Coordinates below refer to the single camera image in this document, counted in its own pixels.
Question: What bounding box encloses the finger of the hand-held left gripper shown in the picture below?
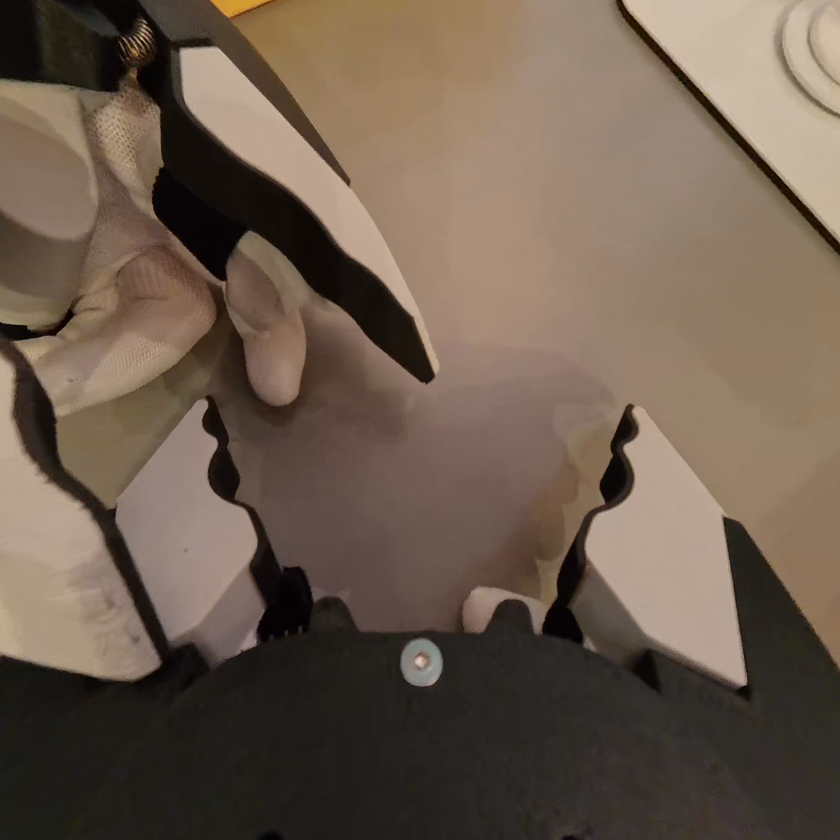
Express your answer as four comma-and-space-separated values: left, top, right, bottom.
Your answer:
0, 338, 172, 683
136, 45, 439, 386

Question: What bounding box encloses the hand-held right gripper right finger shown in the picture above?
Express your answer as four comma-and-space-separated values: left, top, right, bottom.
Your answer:
542, 403, 750, 690

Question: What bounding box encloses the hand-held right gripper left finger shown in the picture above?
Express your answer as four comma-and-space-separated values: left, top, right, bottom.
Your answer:
115, 395, 315, 664

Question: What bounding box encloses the person's right hand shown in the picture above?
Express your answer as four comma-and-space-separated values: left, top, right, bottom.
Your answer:
461, 586, 551, 635

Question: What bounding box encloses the person's left hand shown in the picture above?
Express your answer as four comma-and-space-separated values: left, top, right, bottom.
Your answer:
16, 84, 311, 419

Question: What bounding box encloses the white panel with black edge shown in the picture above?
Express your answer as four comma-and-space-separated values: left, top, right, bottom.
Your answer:
617, 0, 840, 256

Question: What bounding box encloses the white round disc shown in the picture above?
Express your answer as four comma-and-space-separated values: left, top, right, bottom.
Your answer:
780, 0, 840, 118

